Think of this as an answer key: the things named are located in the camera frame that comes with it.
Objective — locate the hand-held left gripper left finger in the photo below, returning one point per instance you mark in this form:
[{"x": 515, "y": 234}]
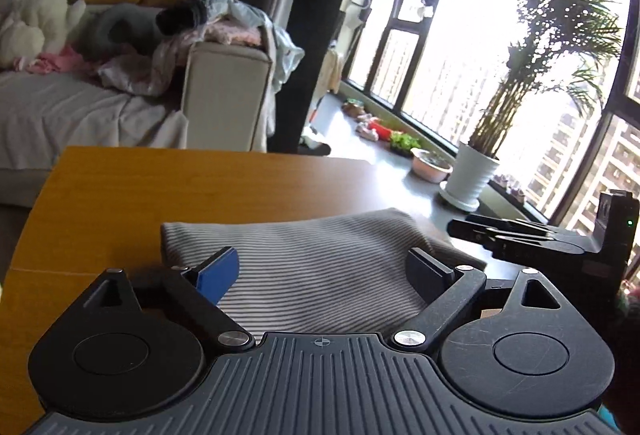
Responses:
[{"x": 218, "y": 276}]

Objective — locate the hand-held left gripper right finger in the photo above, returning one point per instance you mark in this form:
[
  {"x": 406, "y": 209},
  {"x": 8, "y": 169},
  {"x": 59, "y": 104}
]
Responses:
[{"x": 426, "y": 271}]

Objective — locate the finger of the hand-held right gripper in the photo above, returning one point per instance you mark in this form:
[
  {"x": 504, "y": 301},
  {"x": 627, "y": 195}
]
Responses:
[
  {"x": 505, "y": 221},
  {"x": 480, "y": 235}
]

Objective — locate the grey striped garment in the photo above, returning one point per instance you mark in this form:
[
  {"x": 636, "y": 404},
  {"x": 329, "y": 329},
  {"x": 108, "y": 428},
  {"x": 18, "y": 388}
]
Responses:
[{"x": 320, "y": 265}]

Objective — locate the pile of pink clothes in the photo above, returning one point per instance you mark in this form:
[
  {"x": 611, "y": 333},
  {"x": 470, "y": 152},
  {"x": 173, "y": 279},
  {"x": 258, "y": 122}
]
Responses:
[{"x": 150, "y": 65}]

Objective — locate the small succulent pots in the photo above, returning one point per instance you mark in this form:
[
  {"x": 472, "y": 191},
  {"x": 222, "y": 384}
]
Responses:
[{"x": 510, "y": 189}]

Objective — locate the white plant pot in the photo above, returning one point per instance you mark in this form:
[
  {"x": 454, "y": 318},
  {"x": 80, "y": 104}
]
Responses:
[{"x": 470, "y": 175}]

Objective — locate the pink bowl planter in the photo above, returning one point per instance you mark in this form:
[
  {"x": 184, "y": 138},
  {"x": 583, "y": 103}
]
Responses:
[{"x": 430, "y": 170}]

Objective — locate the green plant tray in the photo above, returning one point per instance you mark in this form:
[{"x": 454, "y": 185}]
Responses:
[{"x": 404, "y": 144}]

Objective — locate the red toy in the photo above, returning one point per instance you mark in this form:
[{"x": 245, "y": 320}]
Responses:
[{"x": 381, "y": 131}]

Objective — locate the small potted plant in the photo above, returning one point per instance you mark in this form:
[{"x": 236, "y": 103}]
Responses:
[{"x": 354, "y": 106}]

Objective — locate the potted palm plant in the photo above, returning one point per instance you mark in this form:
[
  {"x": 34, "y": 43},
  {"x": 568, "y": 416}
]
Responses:
[{"x": 545, "y": 40}]

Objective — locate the beige sofa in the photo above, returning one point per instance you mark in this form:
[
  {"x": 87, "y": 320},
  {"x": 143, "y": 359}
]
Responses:
[{"x": 225, "y": 90}]

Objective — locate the white sofa sheet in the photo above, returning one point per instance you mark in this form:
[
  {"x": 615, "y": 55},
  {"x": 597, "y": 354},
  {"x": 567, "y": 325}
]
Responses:
[{"x": 85, "y": 115}]

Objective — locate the light blue garment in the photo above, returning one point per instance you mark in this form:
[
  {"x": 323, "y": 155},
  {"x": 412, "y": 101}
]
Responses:
[{"x": 270, "y": 40}]

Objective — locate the dark curtain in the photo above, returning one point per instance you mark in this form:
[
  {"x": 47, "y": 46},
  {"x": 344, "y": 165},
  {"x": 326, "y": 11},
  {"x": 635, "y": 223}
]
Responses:
[{"x": 320, "y": 30}]

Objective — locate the black garment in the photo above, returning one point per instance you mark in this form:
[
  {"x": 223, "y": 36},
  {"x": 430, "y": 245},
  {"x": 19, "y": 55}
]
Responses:
[{"x": 180, "y": 17}]

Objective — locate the white plush toy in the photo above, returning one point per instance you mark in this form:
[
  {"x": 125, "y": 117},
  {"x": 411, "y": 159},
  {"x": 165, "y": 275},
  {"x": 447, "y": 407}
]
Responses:
[{"x": 40, "y": 15}]

